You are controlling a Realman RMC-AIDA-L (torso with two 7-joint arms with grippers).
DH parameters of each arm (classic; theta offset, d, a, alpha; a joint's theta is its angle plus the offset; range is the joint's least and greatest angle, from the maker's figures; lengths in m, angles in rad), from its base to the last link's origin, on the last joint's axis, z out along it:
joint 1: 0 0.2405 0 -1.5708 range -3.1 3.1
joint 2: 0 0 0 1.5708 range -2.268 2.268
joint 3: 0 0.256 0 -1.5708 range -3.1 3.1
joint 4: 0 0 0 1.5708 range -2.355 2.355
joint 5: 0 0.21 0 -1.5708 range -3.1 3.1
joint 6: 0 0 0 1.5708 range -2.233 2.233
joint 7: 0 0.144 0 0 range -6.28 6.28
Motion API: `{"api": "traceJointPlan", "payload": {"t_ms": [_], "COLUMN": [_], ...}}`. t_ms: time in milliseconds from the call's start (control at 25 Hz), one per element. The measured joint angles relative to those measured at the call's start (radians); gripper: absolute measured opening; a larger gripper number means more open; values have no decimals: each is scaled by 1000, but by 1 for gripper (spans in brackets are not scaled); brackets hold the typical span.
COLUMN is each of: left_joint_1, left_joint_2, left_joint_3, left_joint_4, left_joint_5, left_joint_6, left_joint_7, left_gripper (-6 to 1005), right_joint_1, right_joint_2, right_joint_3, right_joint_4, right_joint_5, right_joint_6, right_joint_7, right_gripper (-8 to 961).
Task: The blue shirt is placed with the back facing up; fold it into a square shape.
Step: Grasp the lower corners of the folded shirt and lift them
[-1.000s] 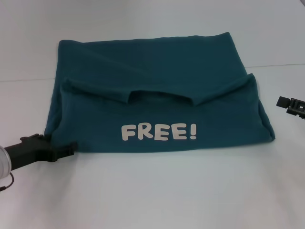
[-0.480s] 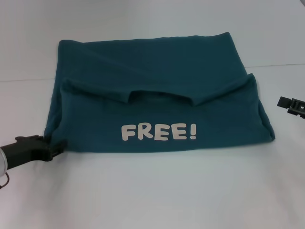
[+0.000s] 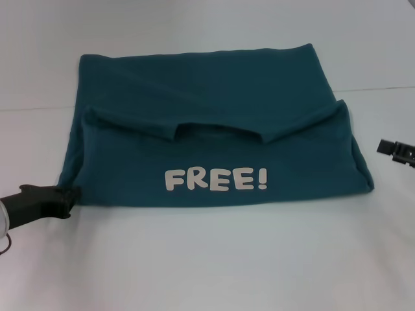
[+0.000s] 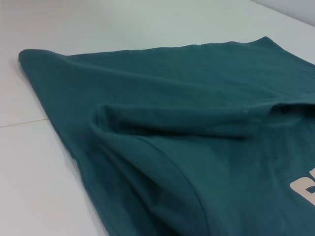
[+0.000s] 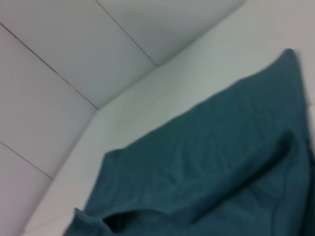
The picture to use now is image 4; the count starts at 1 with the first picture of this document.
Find teal blue t-shirt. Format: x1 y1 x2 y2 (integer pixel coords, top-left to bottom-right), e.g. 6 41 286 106
18 36 315 236

